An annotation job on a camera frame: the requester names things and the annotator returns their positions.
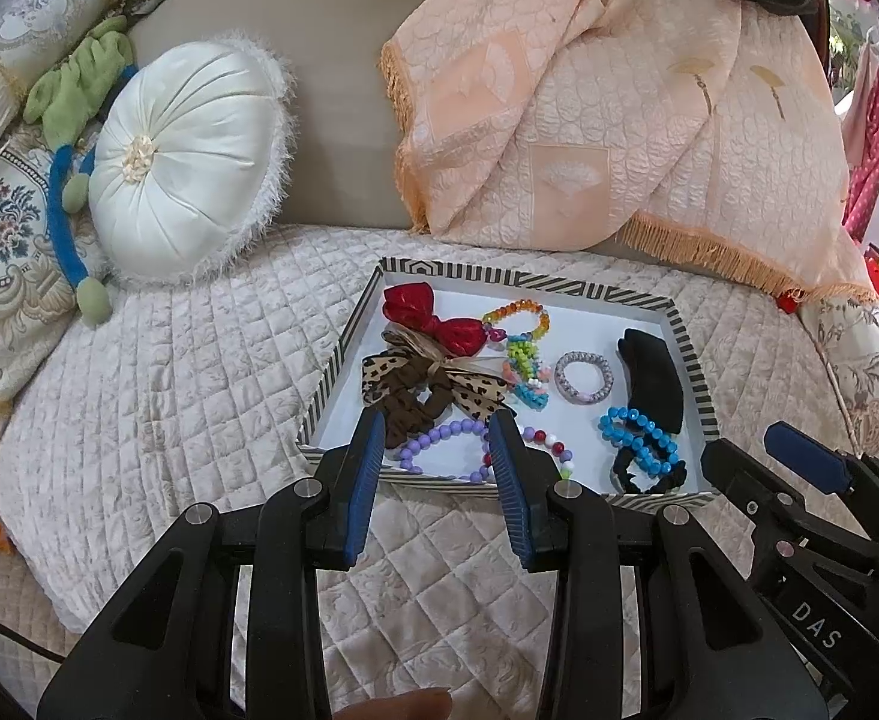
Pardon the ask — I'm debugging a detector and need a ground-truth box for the leopard print hair bow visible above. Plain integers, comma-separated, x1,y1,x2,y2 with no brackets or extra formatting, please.
360,328,511,443

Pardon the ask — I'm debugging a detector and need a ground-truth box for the grey crystal bracelet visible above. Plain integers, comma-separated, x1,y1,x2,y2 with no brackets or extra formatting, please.
555,350,614,406

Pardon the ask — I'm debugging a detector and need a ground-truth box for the beige sofa backrest cushion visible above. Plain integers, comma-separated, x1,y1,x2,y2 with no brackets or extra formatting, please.
128,0,433,233

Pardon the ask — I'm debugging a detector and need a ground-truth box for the black cable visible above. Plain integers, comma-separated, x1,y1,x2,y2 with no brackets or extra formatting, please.
0,611,65,665

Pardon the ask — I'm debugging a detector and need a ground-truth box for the black scrunchie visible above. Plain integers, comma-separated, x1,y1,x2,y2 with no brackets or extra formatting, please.
608,446,689,496

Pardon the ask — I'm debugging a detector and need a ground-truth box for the cream patterned bolster pillow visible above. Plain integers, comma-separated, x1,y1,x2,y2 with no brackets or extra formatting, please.
0,0,151,166

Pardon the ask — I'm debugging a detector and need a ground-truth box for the quilted cream sofa cover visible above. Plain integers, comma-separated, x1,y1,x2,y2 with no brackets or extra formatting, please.
0,225,860,720

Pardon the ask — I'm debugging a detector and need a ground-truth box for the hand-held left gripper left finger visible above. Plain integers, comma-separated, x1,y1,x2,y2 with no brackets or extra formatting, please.
38,406,388,720

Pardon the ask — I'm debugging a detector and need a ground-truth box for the peach fringed blanket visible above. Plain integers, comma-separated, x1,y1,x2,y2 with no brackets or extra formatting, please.
379,0,879,308

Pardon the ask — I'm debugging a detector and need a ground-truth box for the hanging pink garment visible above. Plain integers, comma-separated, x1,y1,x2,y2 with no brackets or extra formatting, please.
842,45,879,230

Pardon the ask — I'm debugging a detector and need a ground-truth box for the striped rim white tray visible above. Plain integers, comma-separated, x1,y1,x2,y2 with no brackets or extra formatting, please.
295,256,721,515

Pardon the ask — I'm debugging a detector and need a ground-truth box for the round white satin pillow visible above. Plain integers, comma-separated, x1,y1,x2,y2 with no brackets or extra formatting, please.
88,31,299,287

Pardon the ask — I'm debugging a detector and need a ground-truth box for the black fuzzy hair clip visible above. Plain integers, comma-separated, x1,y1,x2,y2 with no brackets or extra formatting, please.
616,328,691,437

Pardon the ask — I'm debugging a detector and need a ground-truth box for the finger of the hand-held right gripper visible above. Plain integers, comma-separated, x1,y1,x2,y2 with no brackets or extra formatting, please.
700,437,879,565
763,421,879,553

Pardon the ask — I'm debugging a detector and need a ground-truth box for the green blue pink bead bracelet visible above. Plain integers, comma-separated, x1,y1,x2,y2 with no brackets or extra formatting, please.
500,339,553,412

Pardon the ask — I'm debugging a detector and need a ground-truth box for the mixed colour bead bracelet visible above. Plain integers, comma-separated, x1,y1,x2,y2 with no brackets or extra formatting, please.
521,427,577,481

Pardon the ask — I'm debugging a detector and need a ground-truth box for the floral embroidered cushion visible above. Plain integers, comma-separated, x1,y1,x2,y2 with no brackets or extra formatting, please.
0,124,121,458

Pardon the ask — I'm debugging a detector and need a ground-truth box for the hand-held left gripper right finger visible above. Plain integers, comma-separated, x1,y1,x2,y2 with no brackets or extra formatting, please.
488,411,830,720

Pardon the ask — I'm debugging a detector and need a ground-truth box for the green and blue plush toy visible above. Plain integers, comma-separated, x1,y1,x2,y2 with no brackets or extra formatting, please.
23,15,136,329

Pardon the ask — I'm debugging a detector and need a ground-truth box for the person's left hand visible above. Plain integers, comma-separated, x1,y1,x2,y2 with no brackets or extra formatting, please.
334,688,454,720

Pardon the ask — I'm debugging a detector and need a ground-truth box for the red satin hair bow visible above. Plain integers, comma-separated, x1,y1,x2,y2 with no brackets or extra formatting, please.
381,281,489,355

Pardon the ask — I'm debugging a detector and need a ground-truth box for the purple bead bracelet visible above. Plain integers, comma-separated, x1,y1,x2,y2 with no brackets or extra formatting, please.
398,420,494,485

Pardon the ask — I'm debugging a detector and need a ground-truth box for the rainbow bead bracelet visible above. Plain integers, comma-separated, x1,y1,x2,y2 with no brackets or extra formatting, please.
482,300,551,346

